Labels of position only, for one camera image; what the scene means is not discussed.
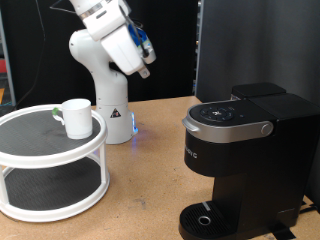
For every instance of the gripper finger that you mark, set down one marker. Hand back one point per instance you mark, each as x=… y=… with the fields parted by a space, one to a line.
x=145 y=72

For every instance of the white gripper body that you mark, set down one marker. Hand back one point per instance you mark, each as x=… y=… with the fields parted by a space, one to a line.
x=123 y=53

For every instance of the black Keurig coffee machine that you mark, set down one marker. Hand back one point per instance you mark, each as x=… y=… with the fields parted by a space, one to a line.
x=266 y=160

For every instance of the clear water reservoir black lid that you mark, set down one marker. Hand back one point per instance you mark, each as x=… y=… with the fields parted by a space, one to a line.
x=258 y=89

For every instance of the white two-tier turntable shelf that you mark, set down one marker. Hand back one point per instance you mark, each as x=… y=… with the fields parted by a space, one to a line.
x=40 y=140

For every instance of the black tape strip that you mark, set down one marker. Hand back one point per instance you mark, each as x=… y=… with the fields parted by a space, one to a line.
x=283 y=233

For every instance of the wrist camera blue mount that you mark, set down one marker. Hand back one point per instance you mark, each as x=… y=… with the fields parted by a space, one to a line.
x=143 y=43

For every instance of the grey metal frame post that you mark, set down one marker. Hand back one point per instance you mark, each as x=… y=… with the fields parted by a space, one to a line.
x=8 y=63

